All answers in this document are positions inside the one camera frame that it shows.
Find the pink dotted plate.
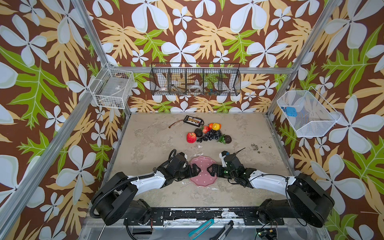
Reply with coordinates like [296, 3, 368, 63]
[190, 156, 218, 187]

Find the dark avocado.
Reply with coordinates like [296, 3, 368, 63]
[194, 129, 203, 138]

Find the dark grape bunch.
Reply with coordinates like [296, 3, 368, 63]
[197, 130, 222, 143]

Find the yellow lemon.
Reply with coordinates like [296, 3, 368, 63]
[211, 123, 221, 131]

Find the teal utility knife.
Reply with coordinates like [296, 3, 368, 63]
[188, 219, 215, 240]

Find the black wire basket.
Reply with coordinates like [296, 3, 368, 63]
[149, 63, 242, 96]

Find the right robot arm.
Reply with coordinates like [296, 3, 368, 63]
[207, 151, 335, 228]

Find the black grey tool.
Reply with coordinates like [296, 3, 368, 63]
[210, 220, 234, 240]

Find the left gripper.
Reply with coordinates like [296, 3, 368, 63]
[173, 162, 202, 180]

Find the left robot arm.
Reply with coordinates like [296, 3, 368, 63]
[89, 149, 201, 226]

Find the white wire basket left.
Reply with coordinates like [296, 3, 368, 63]
[90, 64, 135, 110]

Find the white wire basket right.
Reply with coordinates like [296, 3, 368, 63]
[277, 87, 342, 138]

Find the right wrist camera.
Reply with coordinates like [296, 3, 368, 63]
[219, 151, 229, 168]

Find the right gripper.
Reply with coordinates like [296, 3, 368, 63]
[205, 163, 237, 180]

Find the red strawberry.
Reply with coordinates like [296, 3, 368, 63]
[202, 126, 211, 134]

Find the white wire basket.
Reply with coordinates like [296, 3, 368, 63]
[90, 64, 135, 110]
[277, 87, 342, 138]

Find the blue object in basket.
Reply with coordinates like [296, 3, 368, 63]
[282, 107, 298, 118]

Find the red apple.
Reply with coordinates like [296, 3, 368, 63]
[187, 133, 197, 144]

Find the black tray with items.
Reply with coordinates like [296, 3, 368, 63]
[183, 116, 205, 128]

